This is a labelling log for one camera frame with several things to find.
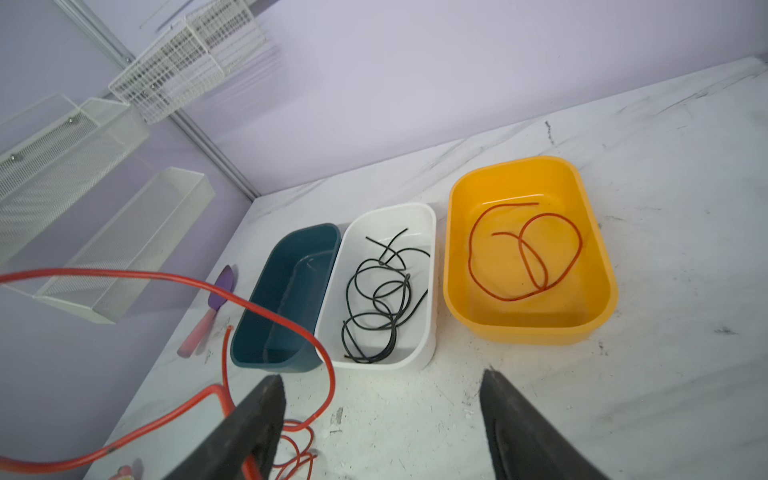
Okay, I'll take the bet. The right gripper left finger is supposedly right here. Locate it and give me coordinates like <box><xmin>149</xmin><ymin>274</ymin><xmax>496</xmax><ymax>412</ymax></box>
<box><xmin>166</xmin><ymin>375</ymin><xmax>286</xmax><ymax>479</ymax></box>

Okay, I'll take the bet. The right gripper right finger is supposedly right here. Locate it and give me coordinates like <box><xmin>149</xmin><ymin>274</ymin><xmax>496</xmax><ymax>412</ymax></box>
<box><xmin>479</xmin><ymin>369</ymin><xmax>606</xmax><ymax>479</ymax></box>

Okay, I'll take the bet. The red cable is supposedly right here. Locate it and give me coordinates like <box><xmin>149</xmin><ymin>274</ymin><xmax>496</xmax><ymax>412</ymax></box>
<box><xmin>466</xmin><ymin>202</ymin><xmax>584</xmax><ymax>302</ymax></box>
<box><xmin>0</xmin><ymin>268</ymin><xmax>337</xmax><ymax>480</ymax></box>

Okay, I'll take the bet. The black cable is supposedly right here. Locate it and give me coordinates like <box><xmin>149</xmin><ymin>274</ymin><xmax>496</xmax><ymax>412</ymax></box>
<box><xmin>340</xmin><ymin>227</ymin><xmax>432</xmax><ymax>365</ymax></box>

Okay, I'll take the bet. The small pink toy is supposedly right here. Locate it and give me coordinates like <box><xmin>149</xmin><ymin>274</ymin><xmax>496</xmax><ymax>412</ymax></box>
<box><xmin>109</xmin><ymin>458</ymin><xmax>144</xmax><ymax>480</ymax></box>

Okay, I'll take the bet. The purple pink spatula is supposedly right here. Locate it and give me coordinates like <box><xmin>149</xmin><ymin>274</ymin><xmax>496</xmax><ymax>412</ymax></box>
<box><xmin>177</xmin><ymin>265</ymin><xmax>236</xmax><ymax>358</ymax></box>

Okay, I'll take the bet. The teal plastic bin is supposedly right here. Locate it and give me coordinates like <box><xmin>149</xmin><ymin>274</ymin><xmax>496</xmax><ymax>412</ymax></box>
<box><xmin>230</xmin><ymin>223</ymin><xmax>341</xmax><ymax>373</ymax></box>

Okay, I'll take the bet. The white plastic bin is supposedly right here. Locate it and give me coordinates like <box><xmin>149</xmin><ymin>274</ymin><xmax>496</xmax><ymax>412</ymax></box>
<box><xmin>315</xmin><ymin>203</ymin><xmax>437</xmax><ymax>372</ymax></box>

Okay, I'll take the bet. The yellow plastic bin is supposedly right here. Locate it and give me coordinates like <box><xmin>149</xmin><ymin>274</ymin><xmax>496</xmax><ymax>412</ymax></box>
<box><xmin>443</xmin><ymin>156</ymin><xmax>619</xmax><ymax>345</ymax></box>

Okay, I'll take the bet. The white mesh two-tier shelf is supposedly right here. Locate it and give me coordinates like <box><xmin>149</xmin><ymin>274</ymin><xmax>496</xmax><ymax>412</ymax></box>
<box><xmin>0</xmin><ymin>92</ymin><xmax>216</xmax><ymax>326</ymax></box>

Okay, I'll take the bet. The white wire basket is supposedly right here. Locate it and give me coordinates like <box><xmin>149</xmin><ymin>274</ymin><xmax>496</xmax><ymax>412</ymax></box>
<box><xmin>109</xmin><ymin>1</ymin><xmax>266</xmax><ymax>124</ymax></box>

